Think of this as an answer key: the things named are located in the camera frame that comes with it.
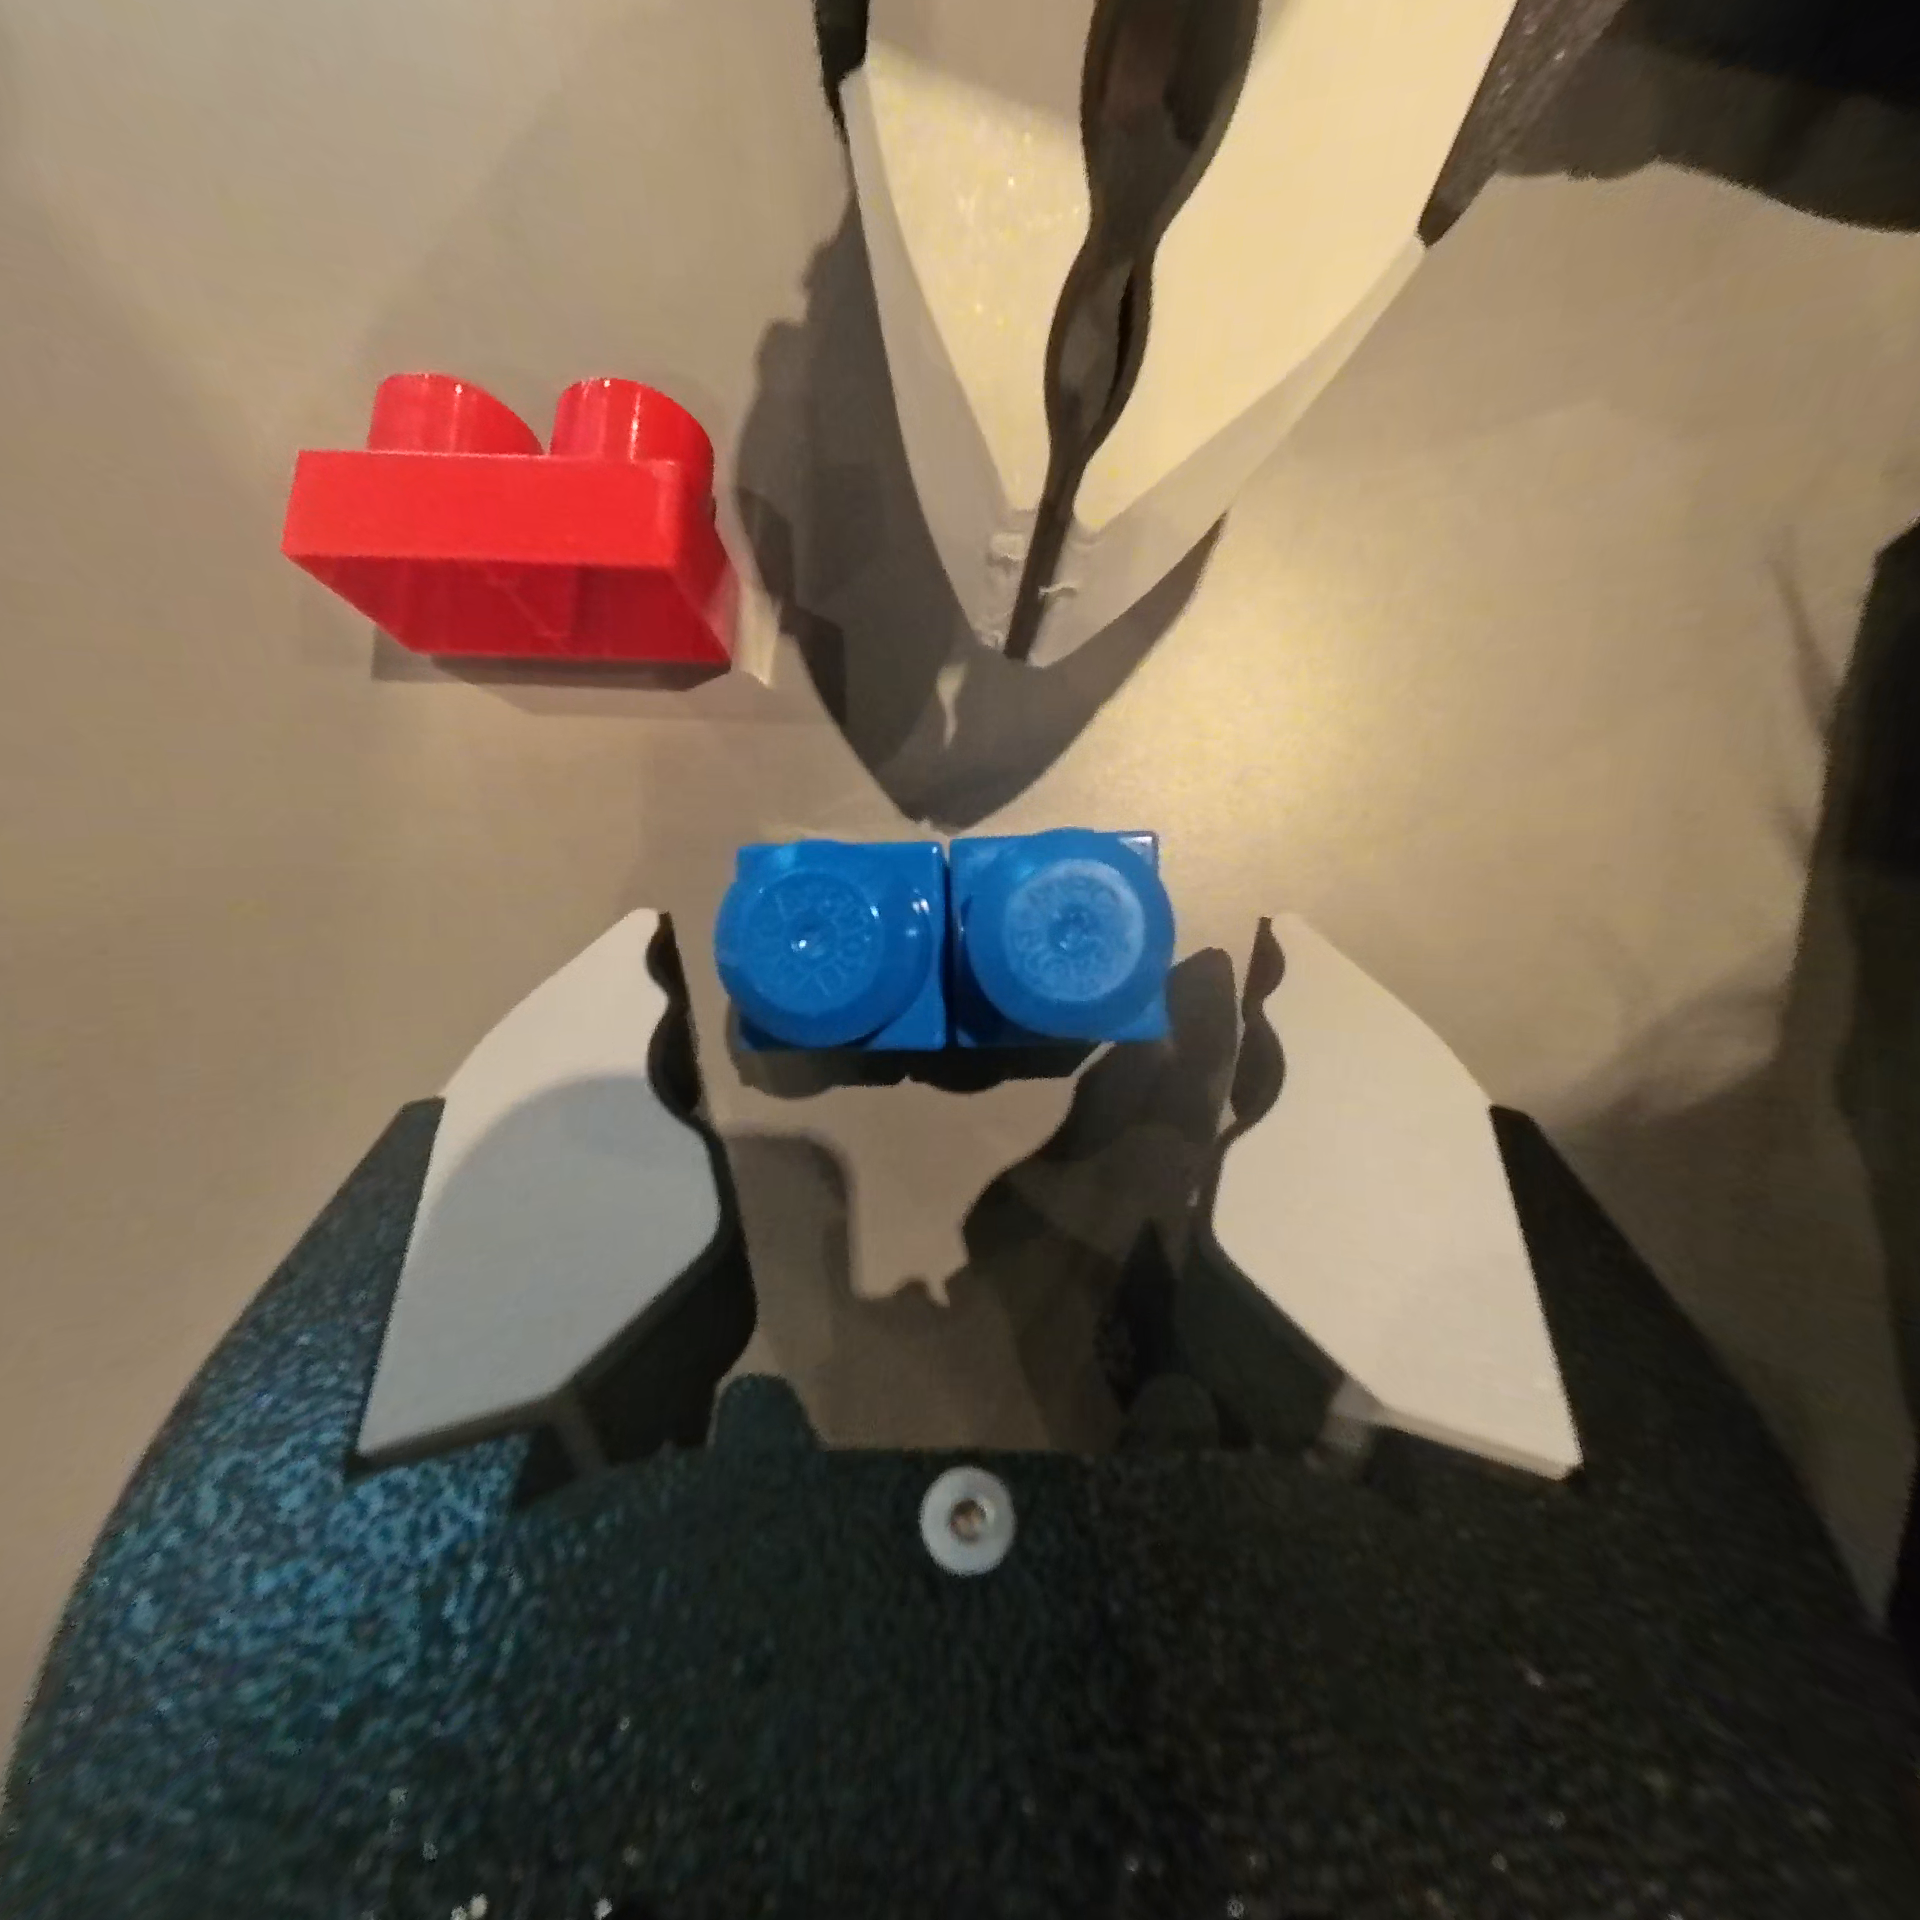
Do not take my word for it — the blue block with worn stud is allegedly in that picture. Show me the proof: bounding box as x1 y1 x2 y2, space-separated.
947 826 1173 1048

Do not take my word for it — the red two-stud block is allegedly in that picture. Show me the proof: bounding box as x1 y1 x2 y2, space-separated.
279 373 741 669

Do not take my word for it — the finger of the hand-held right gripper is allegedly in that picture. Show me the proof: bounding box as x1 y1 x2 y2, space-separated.
1023 0 1523 664
815 0 1143 662

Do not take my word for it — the blue single-stud block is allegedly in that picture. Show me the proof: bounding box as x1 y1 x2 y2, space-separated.
718 839 951 1051

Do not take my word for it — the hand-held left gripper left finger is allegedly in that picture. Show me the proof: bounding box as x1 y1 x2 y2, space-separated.
346 907 753 1509

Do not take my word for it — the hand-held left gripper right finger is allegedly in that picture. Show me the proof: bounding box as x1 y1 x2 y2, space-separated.
1189 911 1584 1490

